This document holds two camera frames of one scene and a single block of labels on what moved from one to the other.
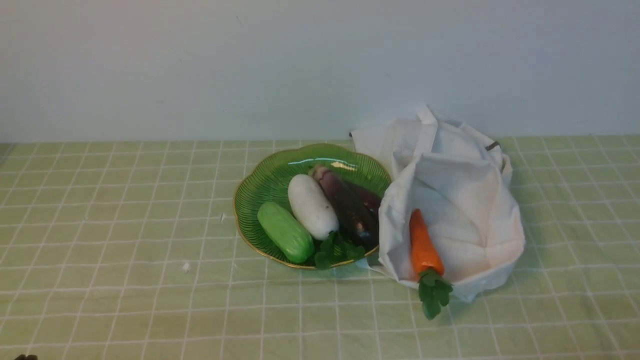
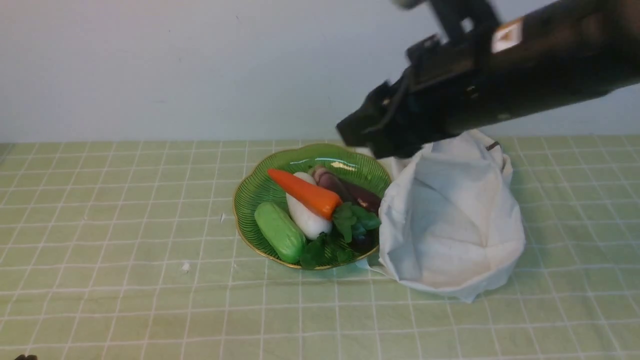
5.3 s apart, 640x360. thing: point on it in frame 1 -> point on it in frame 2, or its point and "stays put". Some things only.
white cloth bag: (459, 179) stays put
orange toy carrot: (434, 290) -> (322, 201)
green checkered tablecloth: (134, 251) stays put
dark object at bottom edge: (23, 357) stays put
